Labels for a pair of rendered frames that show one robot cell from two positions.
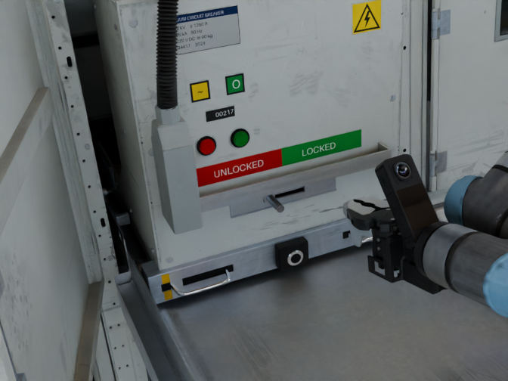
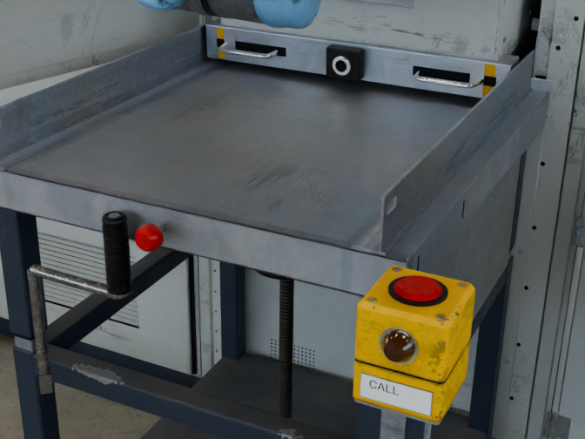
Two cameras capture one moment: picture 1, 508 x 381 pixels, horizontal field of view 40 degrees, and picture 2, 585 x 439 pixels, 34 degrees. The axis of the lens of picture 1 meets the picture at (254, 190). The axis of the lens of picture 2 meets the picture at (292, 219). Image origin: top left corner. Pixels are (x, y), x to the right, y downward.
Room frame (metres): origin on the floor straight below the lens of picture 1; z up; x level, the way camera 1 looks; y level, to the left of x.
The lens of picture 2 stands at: (-0.01, -1.09, 1.29)
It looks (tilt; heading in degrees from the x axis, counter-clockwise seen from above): 25 degrees down; 45
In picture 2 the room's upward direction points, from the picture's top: 1 degrees clockwise
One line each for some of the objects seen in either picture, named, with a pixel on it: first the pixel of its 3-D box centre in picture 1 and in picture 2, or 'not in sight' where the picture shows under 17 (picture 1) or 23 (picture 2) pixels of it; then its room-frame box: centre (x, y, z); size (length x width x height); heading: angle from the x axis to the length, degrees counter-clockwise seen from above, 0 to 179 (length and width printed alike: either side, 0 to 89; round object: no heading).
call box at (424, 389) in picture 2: not in sight; (413, 341); (0.56, -0.66, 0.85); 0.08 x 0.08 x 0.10; 20
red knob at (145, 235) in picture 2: not in sight; (153, 234); (0.59, -0.25, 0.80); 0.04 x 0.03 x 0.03; 20
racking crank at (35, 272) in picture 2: not in sight; (78, 309); (0.55, -0.13, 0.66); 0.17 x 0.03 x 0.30; 108
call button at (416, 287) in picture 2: not in sight; (417, 293); (0.56, -0.66, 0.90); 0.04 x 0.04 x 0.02
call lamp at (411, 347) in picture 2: not in sight; (396, 349); (0.51, -0.68, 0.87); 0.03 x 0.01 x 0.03; 110
